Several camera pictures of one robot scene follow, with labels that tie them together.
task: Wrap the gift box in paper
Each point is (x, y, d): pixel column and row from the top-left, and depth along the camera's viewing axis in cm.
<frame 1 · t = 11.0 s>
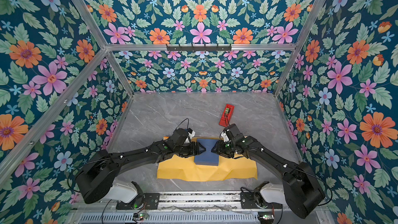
left hand: (205, 149, 79), fingers open
right hand: (212, 150, 81), fingers open
blue gift box: (207, 157, 81), point 8 cm above the table
yellow orange wrapping paper: (175, 167, 86), on the table
red tape dispenser: (226, 117, 103), point 4 cm above the table

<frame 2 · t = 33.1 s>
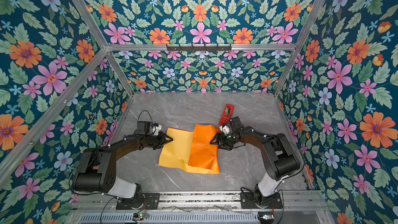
left hand: (172, 136, 88), fingers open
right hand: (215, 145, 89), fingers open
yellow orange wrapping paper: (192, 151, 86), point 6 cm above the table
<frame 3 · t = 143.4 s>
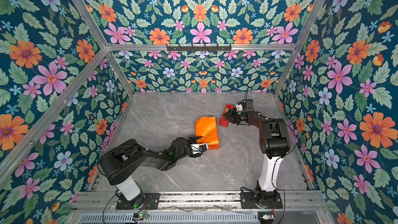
left hand: (203, 137, 87), fingers open
right hand: (224, 114, 99), fingers open
yellow orange wrapping paper: (206, 127, 95), point 7 cm above the table
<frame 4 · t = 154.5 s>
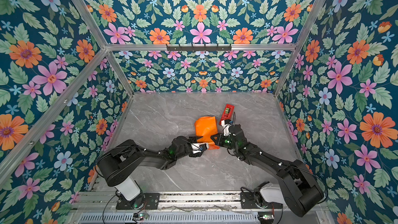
left hand: (203, 138, 87), fingers open
right hand: (209, 136, 83), fingers closed
